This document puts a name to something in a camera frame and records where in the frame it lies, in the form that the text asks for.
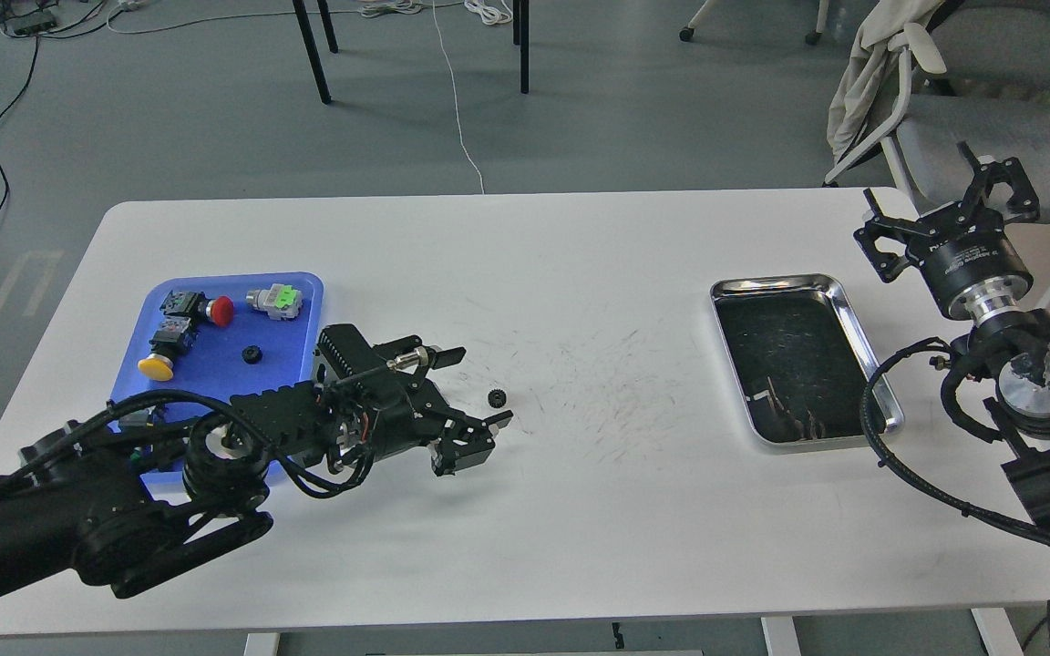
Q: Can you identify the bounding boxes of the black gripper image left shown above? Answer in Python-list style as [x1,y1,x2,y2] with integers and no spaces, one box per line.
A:
[314,324,515,477]

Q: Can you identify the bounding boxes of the blue plastic tray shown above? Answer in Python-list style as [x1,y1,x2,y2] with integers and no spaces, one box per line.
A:
[109,272,324,487]

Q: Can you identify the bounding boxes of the white cable on floor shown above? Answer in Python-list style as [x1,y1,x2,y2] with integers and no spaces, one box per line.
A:
[106,0,515,195]

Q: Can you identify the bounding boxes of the beige jacket on chair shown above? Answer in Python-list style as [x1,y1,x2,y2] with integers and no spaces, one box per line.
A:
[826,1,942,161]

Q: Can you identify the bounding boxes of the grey green connector part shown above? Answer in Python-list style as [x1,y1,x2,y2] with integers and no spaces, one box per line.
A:
[245,283,305,321]

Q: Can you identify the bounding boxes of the yellow push button switch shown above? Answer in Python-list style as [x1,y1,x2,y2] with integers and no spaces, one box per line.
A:
[137,316,197,382]

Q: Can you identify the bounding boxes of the grey office chair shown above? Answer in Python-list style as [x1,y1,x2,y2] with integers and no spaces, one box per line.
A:
[825,1,1050,223]

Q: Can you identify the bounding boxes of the red push button switch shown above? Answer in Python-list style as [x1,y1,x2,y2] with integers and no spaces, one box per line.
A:
[160,291,236,329]

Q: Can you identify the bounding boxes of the steel tray with black mat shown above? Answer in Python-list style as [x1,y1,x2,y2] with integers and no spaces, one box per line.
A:
[711,273,879,454]

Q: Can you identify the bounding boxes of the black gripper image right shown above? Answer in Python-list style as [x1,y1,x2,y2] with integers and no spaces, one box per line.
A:
[853,140,1042,320]

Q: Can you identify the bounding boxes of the black table legs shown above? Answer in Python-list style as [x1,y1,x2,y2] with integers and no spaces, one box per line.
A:
[292,0,531,105]

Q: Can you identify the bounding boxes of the small black gear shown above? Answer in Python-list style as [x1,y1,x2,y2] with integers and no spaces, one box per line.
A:
[242,344,263,364]
[487,389,508,408]

